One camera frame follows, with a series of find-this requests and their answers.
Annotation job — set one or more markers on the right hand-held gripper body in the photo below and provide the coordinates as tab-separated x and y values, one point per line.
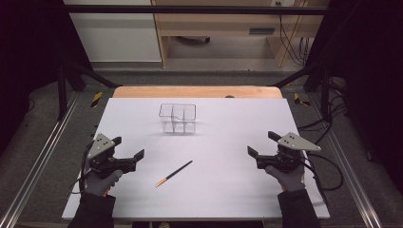
294	142

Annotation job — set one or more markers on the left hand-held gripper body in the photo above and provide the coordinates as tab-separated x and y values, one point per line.
100	144

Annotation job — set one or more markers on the black pencil with orange end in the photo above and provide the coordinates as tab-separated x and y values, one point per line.
174	173

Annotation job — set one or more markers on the clear plastic compartment organizer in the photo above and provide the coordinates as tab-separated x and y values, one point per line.
177	118

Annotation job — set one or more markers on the person's right hand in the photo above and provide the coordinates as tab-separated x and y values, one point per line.
290	180

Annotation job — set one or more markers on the person's left hand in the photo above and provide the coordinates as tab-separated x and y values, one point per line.
100	185

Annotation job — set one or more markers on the white board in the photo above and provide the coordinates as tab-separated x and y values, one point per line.
221	142

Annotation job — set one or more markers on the yellow black tape marker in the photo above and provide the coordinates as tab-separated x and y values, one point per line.
297	98
96	99

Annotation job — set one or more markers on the black metal stand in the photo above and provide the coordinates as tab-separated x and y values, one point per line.
62	91
325	95

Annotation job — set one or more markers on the wooden table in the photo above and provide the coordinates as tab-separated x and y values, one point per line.
190	91

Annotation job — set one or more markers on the dark curtain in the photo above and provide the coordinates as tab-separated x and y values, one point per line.
28	63
370	79

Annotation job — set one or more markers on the grey label on desk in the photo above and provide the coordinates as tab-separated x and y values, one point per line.
261	31

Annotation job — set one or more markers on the white cabinet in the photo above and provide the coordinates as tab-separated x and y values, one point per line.
117	34

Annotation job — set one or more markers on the wooden desk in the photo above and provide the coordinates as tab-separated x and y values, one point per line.
218	23

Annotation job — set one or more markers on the black object under desk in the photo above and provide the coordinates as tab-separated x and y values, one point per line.
193	40

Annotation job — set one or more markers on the black metal crossbar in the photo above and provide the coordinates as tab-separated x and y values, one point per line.
190	9

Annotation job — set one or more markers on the aluminium rail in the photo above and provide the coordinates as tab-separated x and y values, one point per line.
41	155
348	177

